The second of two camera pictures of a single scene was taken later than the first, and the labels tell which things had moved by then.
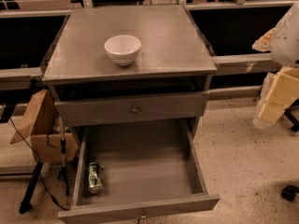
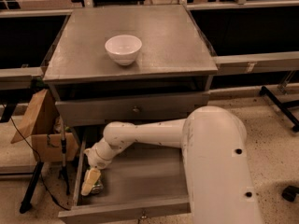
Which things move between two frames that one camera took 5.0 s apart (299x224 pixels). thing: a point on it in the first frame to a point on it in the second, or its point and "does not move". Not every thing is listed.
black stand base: (295, 122) does not move
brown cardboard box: (43, 125) does not move
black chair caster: (290, 191) does not move
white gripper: (286, 41) to (94, 159)
